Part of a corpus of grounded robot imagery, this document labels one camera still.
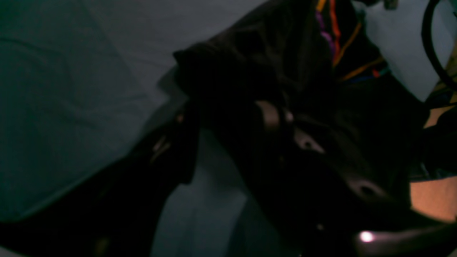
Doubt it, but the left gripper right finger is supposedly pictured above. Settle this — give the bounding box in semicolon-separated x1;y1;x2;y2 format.
214;101;456;257

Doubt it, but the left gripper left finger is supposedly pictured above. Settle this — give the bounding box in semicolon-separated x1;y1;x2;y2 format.
1;104;200;257

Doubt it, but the black T-shirt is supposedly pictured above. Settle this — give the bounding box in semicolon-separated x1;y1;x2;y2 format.
174;0;428;172

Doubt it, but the teal table cloth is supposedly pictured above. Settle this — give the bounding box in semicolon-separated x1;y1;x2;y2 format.
0;0;457;257

